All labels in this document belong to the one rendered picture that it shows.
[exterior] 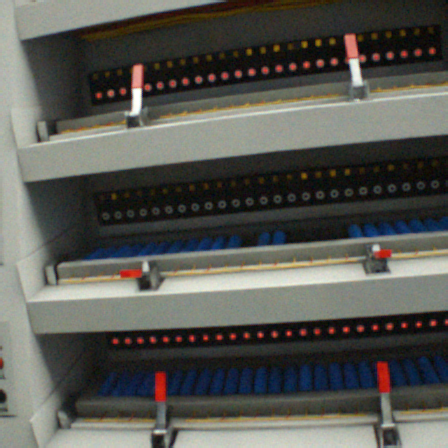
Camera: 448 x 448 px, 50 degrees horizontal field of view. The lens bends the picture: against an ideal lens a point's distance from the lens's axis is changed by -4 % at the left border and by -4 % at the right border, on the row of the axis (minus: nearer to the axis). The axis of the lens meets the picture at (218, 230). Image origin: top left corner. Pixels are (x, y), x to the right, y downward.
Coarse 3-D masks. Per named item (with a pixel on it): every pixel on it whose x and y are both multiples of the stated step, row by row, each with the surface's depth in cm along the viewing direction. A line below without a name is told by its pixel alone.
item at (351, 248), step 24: (360, 240) 58; (384, 240) 57; (408, 240) 56; (432, 240) 56; (72, 264) 65; (96, 264) 63; (120, 264) 63; (168, 264) 62; (192, 264) 61; (216, 264) 61; (240, 264) 60; (312, 264) 57
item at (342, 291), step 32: (128, 224) 76; (160, 224) 75; (192, 224) 74; (224, 224) 73; (32, 256) 62; (64, 256) 67; (32, 288) 62; (64, 288) 63; (96, 288) 61; (128, 288) 60; (160, 288) 59; (192, 288) 57; (224, 288) 56; (256, 288) 55; (288, 288) 54; (320, 288) 54; (352, 288) 53; (384, 288) 53; (416, 288) 52; (32, 320) 61; (64, 320) 60; (96, 320) 59; (128, 320) 59; (160, 320) 58; (192, 320) 57; (224, 320) 57; (256, 320) 56; (288, 320) 55
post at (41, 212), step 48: (0, 0) 62; (0, 48) 62; (48, 48) 71; (0, 96) 62; (48, 96) 70; (0, 144) 61; (0, 192) 61; (48, 192) 68; (48, 240) 67; (0, 288) 61; (48, 336) 65; (48, 384) 63; (0, 432) 60
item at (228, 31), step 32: (352, 0) 73; (384, 0) 73; (416, 0) 72; (160, 32) 79; (192, 32) 78; (224, 32) 77; (256, 32) 76; (288, 32) 75; (320, 32) 74; (352, 32) 73; (96, 64) 81; (128, 64) 80; (224, 160) 76; (256, 160) 75; (288, 160) 75; (320, 160) 74; (352, 160) 73; (384, 160) 72; (96, 224) 80
